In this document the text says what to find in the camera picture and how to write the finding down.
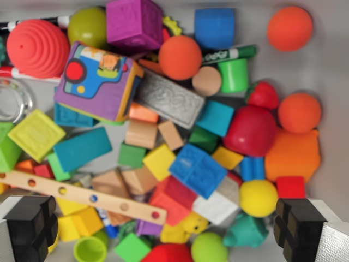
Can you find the small blue cylinder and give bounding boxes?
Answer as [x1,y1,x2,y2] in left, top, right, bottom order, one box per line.
[239,156,266,181]

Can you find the red toy strawberry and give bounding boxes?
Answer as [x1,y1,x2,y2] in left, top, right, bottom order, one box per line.
[245,81,280,110]

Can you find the blue embossed rubber cube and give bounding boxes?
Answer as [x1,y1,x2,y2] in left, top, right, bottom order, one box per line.
[168,144,228,199]

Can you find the small tan wooden block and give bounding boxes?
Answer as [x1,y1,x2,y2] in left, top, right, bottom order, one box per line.
[158,120,185,151]

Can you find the green marker pen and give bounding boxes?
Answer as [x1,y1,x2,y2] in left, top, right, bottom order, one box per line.
[201,45,257,65]

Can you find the red ribbed rubber ball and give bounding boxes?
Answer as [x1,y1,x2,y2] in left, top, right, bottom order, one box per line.
[6,19,71,79]

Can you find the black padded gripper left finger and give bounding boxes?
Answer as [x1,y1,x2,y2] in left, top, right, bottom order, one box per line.
[0,195,59,262]

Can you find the teal wooden cube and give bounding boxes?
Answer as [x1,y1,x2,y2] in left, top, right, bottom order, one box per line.
[195,100,235,137]

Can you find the red wooden cube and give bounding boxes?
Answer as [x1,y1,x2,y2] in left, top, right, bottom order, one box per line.
[275,176,305,199]

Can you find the red embossed rubber cube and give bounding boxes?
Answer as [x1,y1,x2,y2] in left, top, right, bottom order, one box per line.
[148,176,197,227]

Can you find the white gray foam block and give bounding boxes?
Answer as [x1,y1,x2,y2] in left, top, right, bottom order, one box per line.
[191,177,240,226]

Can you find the colourful printed fabric cube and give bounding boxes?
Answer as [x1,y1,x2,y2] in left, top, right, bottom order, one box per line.
[53,41,145,123]

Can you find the lime embossed rubber cube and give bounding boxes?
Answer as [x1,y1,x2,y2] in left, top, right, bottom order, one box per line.
[7,109,67,163]

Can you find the black padded gripper right finger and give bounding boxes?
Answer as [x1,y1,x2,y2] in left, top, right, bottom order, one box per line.
[273,198,349,262]

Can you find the lime green ball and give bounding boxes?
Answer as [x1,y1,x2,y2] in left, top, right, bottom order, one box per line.
[190,231,229,262]

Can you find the small yellow wooden block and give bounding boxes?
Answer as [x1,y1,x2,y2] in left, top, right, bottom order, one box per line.
[212,146,244,170]

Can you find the tan wooden arch block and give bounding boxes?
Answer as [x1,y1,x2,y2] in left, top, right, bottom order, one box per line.
[125,119,159,150]

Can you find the light green wooden block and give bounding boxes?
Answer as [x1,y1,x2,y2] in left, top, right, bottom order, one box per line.
[46,152,72,182]

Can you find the green wooden cube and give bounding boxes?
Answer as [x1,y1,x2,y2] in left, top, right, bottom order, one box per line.
[117,141,147,169]

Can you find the yellow wooden cube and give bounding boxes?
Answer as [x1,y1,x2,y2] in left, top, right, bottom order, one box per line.
[142,144,177,181]

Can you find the purple block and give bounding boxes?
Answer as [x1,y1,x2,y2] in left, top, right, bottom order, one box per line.
[135,218,164,237]

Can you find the bright green block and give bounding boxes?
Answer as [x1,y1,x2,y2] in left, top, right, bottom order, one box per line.
[0,122,22,173]

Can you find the gray embossed foam block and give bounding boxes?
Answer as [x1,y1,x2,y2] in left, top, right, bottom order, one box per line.
[135,69,206,130]

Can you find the red marker pen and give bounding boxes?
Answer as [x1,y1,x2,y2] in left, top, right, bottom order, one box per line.
[0,66,62,82]

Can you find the tan wooden triangle block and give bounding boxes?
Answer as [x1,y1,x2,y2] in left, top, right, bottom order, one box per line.
[91,169,131,200]

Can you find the teal embossed rubber cube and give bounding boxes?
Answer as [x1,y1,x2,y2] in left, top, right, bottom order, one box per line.
[53,102,99,128]

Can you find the small red wooden block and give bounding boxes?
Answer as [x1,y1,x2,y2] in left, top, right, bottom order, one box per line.
[33,163,55,180]

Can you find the olive green plastic pear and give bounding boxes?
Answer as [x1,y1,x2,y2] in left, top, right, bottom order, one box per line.
[67,7,107,50]

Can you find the blue marker pen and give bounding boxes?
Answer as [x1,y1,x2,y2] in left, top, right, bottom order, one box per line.
[95,207,119,238]

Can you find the blue half-round block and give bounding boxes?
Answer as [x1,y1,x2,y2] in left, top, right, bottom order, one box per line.
[194,8,236,50]

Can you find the clear plastic ring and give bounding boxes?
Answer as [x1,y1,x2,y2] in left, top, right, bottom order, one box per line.
[0,78,35,123]

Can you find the orange foam ball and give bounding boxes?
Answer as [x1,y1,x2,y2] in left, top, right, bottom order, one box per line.
[267,5,314,52]
[158,35,203,81]
[278,93,322,134]

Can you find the yellow-green bumpy ring toy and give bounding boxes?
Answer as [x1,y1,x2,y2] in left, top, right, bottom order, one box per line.
[163,16,183,36]

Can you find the teal rectangular wooden block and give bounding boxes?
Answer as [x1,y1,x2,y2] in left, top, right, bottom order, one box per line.
[53,127,113,173]

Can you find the yellow rubber animal toy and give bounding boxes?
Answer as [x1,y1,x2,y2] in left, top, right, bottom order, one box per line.
[160,211,210,244]

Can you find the green plastic cylinder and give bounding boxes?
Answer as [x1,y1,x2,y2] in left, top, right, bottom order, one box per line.
[218,58,249,93]

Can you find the teal rubber animal toy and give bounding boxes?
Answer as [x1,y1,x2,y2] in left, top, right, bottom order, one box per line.
[222,212,278,248]

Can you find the black chisel marker pen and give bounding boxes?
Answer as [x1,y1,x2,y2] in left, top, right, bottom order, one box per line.
[0,16,71,31]

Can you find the yellow foam ball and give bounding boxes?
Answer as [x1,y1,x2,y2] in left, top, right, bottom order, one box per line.
[239,179,279,218]

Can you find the red round toy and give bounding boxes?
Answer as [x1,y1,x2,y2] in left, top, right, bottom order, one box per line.
[140,243,194,262]

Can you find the red toy apple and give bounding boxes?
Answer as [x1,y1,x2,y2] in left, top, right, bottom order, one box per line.
[222,105,278,158]

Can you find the dark green wooden block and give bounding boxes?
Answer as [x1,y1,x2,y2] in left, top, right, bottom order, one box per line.
[188,125,220,154]

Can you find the tan wooden cylinder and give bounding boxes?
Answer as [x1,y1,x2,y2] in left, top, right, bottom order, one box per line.
[191,66,222,97]

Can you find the small orange wooden block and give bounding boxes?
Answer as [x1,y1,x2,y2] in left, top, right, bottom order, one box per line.
[15,159,38,174]

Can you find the yellow flat wooden block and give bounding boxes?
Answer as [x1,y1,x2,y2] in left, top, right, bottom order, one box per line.
[56,196,89,216]

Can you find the orange wedge block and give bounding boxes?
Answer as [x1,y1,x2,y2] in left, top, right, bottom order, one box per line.
[137,58,166,76]

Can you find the lime plastic cup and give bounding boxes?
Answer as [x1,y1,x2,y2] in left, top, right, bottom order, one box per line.
[73,236,109,262]

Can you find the orange hexagon block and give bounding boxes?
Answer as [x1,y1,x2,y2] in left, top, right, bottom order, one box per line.
[264,128,321,183]

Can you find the purple embossed rubber cube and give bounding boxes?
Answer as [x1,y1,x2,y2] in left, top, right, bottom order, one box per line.
[105,0,164,57]

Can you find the wooden strip with holes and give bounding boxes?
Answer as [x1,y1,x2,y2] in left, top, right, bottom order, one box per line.
[0,170,167,226]

